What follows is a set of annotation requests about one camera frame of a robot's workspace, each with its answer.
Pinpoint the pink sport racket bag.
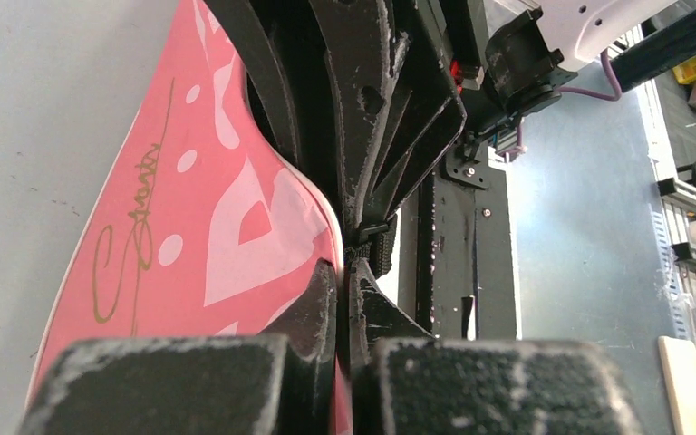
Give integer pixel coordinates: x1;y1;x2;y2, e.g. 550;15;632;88
25;1;353;434

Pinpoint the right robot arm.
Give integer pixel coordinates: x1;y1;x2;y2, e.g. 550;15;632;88
298;1;661;434

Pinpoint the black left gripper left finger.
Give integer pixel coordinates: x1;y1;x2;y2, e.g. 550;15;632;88
19;260;337;434

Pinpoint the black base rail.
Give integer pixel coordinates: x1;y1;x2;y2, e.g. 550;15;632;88
414;138;520;340

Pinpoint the yellow box background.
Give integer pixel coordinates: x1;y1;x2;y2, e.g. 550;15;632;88
672;56;696;85

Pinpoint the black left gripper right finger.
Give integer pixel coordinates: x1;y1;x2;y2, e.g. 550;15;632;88
347;259;643;434

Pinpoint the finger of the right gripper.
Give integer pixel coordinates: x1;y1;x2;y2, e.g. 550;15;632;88
308;1;411;231
362;1;465;226

